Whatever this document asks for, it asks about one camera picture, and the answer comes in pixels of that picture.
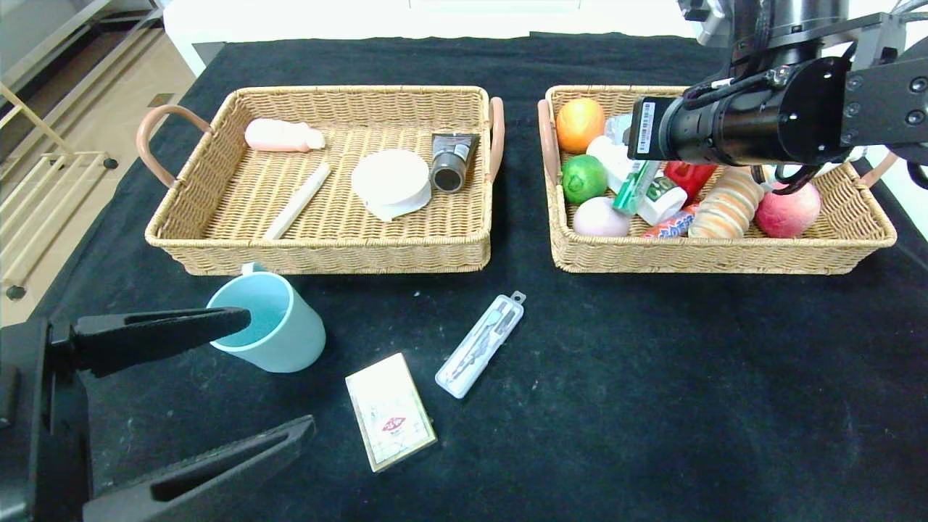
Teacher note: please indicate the green chewing gum pack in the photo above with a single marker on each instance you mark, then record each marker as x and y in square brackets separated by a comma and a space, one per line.
[632, 190]

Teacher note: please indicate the dark grey cosmetic tube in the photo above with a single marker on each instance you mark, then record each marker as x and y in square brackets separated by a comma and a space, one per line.
[453, 161]

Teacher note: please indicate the pale pink round fruit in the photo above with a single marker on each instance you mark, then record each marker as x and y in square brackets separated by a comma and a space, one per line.
[598, 217]

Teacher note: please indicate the orange wrapped sausage snack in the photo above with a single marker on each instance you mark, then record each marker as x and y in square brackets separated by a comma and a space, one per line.
[670, 226]

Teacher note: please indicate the green lime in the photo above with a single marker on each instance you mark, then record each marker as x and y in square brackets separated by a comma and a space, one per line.
[584, 179]

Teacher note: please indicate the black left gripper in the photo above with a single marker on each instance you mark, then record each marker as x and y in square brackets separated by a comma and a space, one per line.
[32, 406]

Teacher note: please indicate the beige wooden rolling rack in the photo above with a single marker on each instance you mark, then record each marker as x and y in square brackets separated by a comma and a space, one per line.
[36, 120]

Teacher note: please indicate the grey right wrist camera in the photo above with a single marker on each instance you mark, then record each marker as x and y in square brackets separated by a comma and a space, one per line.
[703, 20]

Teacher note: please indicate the white tape roll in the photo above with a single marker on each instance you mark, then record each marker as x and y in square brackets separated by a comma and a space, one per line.
[390, 180]

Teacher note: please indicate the flat white stick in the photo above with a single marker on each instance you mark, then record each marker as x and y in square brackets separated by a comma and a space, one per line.
[297, 203]

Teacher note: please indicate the clear plastic compass case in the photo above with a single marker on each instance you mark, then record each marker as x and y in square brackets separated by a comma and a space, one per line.
[478, 348]

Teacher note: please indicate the cream playing card box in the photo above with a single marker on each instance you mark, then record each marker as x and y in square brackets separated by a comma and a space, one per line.
[391, 413]

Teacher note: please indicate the red peach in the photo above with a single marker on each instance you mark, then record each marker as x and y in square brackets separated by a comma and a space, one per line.
[786, 214]

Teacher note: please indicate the red soda can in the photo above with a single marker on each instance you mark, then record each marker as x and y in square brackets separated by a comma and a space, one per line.
[689, 177]

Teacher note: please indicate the black table cloth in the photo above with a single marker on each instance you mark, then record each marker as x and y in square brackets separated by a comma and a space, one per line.
[580, 435]

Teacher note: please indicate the clear water bottle blue label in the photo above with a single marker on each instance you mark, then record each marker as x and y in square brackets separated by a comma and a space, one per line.
[618, 129]

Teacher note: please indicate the orange fruit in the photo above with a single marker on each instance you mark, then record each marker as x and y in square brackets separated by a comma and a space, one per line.
[580, 127]

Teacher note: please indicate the teal plastic mug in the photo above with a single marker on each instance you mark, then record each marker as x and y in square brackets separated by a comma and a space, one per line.
[297, 341]

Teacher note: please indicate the striped bread roll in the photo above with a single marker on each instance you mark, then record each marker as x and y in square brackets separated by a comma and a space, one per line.
[728, 203]

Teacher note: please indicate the grey metal shelf frame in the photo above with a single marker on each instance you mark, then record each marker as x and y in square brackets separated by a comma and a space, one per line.
[109, 36]

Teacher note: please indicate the white table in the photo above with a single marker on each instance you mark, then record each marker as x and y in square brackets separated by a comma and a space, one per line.
[210, 22]

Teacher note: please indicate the white yogurt bottle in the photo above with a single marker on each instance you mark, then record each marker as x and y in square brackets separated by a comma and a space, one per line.
[663, 206]

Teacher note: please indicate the pink lotion bottle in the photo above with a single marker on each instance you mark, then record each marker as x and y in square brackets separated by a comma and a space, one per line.
[277, 135]

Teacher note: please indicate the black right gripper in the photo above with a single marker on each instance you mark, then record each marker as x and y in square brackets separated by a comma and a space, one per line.
[644, 127]

